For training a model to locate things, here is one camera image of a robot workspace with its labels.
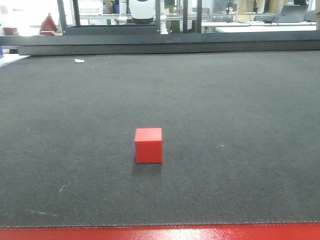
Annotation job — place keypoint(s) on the red magnetic cube block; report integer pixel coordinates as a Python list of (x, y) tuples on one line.
[(148, 146)]

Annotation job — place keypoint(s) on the dark grey table mat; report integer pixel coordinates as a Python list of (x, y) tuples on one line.
[(241, 139)]

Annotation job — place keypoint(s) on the white paper scrap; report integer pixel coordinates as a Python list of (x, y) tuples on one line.
[(78, 60)]

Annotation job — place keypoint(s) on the white robot torso background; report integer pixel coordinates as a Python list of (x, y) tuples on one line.
[(142, 12)]

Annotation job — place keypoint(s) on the red pyramid-shaped object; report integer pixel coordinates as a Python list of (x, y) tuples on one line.
[(48, 27)]

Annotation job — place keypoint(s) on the grey laptop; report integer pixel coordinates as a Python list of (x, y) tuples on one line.
[(292, 14)]

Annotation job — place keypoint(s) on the dark red box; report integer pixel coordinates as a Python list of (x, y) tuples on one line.
[(11, 31)]

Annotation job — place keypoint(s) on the white background table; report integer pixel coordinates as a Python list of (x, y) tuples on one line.
[(254, 26)]

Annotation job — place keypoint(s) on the black metal frame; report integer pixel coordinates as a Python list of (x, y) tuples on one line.
[(149, 39)]

